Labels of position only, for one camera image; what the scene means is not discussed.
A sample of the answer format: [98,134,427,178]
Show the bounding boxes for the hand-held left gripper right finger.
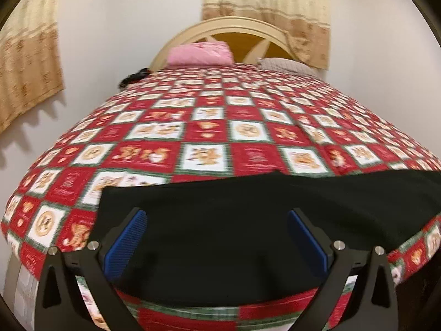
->
[287,209,401,331]

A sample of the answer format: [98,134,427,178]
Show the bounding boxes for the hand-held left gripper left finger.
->
[34,209,149,331]

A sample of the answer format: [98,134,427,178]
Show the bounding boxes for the black pants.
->
[97,169,441,307]

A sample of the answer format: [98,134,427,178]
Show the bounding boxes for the white mattress side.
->
[7,252,45,318]

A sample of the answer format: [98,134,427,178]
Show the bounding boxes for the red checkered printed bedspread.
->
[2,63,441,331]

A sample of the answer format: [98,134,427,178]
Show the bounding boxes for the black object beside bed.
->
[119,68,150,88]

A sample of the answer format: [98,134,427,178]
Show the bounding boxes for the striped grey pillow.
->
[258,58,319,76]

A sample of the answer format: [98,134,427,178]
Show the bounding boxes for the pink pillow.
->
[167,41,232,66]

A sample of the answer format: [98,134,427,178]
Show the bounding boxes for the cream wooden headboard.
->
[149,17,312,71]

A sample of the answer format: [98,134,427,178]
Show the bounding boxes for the beige patterned curtain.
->
[201,0,331,70]
[0,0,65,133]

